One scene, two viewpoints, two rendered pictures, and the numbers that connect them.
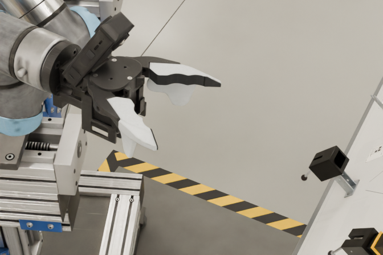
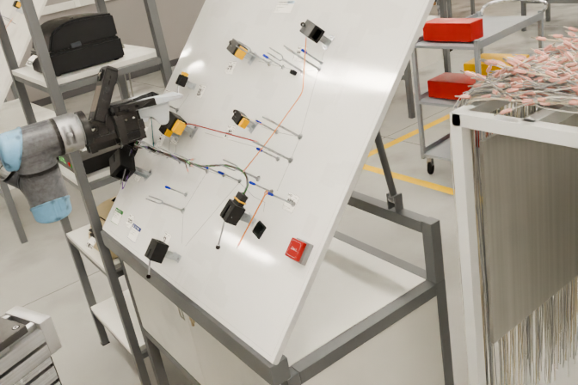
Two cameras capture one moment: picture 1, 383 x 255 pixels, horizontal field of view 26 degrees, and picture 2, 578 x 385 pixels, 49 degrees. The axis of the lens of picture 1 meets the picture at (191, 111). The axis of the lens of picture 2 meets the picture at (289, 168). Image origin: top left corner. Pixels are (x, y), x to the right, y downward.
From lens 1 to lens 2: 111 cm
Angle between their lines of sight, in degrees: 54
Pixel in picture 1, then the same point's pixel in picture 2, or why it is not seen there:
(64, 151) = (35, 317)
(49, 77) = (89, 124)
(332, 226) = (192, 270)
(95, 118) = (126, 131)
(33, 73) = (77, 129)
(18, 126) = (67, 203)
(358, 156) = not seen: hidden behind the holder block
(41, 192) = (39, 363)
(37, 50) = (70, 117)
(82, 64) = (105, 100)
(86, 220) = not seen: outside the picture
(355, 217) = (198, 251)
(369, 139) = not seen: hidden behind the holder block
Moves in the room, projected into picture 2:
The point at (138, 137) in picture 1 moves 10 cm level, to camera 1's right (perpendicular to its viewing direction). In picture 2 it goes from (171, 95) to (199, 81)
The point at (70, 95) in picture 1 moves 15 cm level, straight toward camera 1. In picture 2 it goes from (101, 136) to (169, 131)
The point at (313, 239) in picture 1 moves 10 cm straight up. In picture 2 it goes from (189, 284) to (182, 256)
